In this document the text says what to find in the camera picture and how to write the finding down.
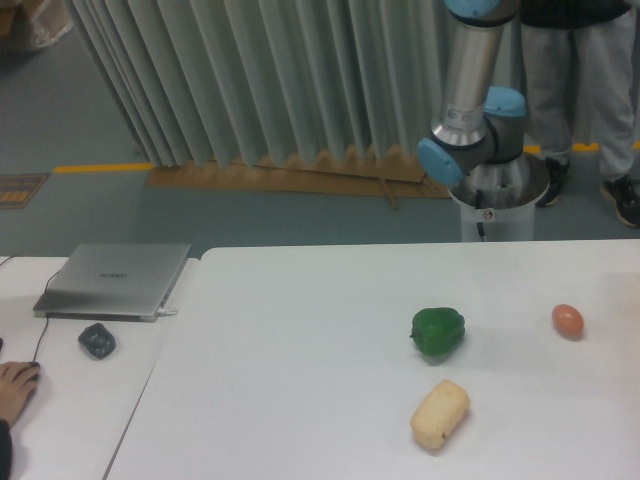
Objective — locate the person's hand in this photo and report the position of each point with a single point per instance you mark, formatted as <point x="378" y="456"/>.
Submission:
<point x="15" y="390"/>

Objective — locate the black sleeve forearm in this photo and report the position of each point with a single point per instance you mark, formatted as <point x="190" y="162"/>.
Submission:
<point x="6" y="450"/>

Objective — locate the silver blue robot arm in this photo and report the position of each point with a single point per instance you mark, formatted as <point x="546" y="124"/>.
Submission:
<point x="478" y="123"/>

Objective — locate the black computer mouse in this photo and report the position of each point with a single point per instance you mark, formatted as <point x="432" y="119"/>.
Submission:
<point x="34" y="372"/>

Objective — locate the black small device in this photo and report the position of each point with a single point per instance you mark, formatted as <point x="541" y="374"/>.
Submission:
<point x="97" y="341"/>

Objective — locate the silver laptop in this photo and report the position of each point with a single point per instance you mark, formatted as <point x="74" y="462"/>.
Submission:
<point x="114" y="281"/>

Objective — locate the white laptop plug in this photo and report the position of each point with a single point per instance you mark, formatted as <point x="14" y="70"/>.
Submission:
<point x="166" y="312"/>

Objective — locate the grey folding curtain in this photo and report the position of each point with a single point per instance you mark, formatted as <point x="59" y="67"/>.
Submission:
<point x="254" y="80"/>

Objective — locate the brown cardboard sheet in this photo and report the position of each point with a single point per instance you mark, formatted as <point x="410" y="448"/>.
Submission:
<point x="393" y="176"/>

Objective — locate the green bell pepper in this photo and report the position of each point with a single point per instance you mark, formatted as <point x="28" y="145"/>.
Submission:
<point x="437" y="331"/>

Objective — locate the beige bread loaf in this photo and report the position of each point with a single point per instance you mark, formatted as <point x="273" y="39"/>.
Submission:
<point x="438" y="414"/>

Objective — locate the brown egg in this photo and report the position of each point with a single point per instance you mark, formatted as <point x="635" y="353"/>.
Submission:
<point x="568" y="321"/>

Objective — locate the standing person grey trousers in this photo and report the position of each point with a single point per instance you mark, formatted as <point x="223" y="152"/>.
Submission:
<point x="598" y="37"/>

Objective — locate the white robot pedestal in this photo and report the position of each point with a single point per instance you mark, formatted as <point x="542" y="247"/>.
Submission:
<point x="497" y="202"/>

